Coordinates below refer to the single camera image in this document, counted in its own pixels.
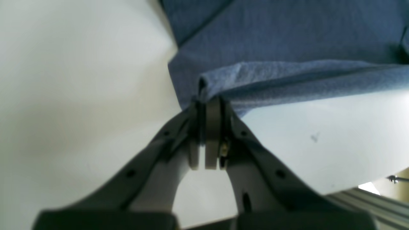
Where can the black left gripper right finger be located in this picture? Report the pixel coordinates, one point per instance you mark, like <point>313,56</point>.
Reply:
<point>269,196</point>

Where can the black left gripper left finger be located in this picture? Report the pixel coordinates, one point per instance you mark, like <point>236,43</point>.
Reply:
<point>141,195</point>

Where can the dark blue t-shirt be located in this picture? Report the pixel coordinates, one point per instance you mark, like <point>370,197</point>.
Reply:
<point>259,53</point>

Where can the aluminium frame rail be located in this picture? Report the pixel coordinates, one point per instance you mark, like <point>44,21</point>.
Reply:
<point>390,214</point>

